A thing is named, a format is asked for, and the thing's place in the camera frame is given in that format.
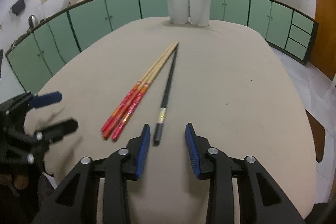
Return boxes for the black chopstick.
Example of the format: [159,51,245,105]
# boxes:
[153,46,178,146]

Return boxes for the green lower kitchen cabinets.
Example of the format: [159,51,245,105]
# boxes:
[5,0,318,92]

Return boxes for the person's hand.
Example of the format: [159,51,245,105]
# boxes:
[1,173,57,212]

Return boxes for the beige table cloth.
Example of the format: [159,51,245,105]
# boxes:
[25,17,316,223]

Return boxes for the dark hanging towel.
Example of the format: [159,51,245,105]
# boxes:
[11,0,26,16]

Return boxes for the brown wooden stool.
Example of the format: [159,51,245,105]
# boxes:
[306,110,326,163]

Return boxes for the white utensil holder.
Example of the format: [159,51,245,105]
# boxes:
[167,0,211,27]

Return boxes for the orange wooden door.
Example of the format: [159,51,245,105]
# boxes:
[309,0,335,80]

